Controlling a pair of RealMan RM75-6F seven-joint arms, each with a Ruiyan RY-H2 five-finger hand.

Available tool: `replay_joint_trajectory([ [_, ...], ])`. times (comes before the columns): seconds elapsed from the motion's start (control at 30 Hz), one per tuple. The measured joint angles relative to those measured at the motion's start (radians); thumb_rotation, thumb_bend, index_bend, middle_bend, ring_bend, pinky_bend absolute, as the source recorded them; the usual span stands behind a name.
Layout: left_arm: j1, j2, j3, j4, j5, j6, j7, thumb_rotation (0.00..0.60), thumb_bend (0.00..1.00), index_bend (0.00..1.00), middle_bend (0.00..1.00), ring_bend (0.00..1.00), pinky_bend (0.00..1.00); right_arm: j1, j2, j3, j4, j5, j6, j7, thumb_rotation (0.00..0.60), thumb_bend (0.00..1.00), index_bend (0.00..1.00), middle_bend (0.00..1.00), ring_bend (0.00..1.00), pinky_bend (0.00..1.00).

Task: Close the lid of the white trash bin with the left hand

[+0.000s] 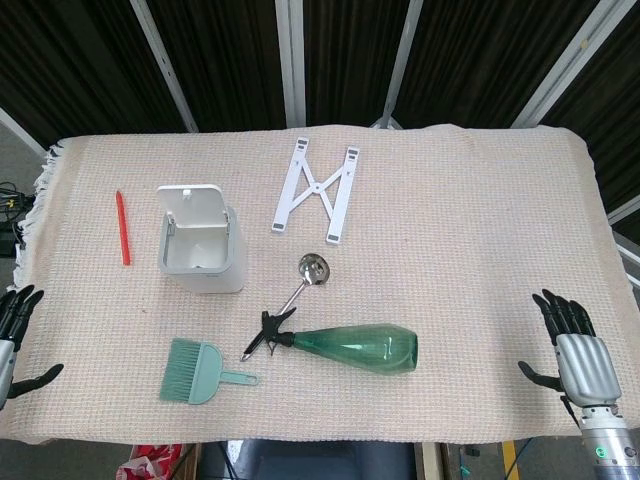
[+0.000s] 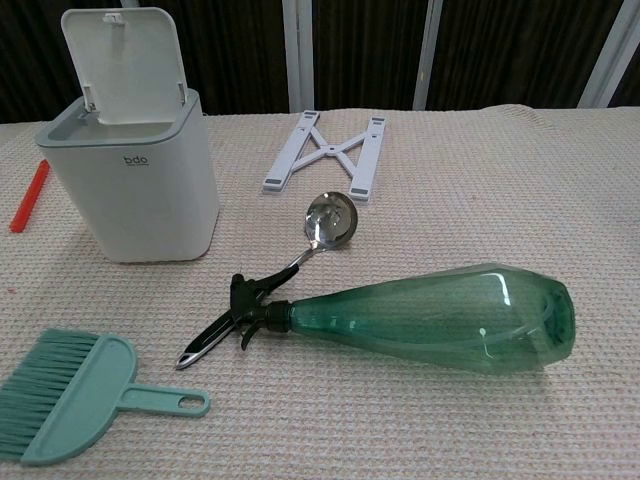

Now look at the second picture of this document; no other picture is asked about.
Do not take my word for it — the white trash bin lid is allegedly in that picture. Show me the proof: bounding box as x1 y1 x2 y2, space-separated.
34 87 222 264

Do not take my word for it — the grey plastic bin lid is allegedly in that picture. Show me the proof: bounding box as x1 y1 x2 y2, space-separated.
60 7 190 125

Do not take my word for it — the beige woven table cloth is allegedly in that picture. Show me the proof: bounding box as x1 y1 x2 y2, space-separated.
0 103 640 480

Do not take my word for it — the white folding laptop stand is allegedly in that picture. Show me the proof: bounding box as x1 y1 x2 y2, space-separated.
261 110 393 203

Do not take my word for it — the green spray bottle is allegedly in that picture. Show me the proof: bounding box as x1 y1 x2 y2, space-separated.
229 262 577 375

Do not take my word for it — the dark pleated curtain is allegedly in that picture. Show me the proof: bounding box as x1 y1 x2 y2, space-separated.
0 0 640 125

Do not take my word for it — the teal hand brush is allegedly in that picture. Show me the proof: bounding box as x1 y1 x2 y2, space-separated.
0 327 212 465

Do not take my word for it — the red plastic stick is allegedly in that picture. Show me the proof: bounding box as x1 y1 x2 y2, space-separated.
9 159 50 234

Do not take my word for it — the steel ladle black handle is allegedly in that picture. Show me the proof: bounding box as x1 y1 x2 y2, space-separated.
174 191 360 371

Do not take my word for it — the white metal frame post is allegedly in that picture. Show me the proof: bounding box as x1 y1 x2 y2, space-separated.
281 0 315 114
577 0 640 109
412 0 445 111

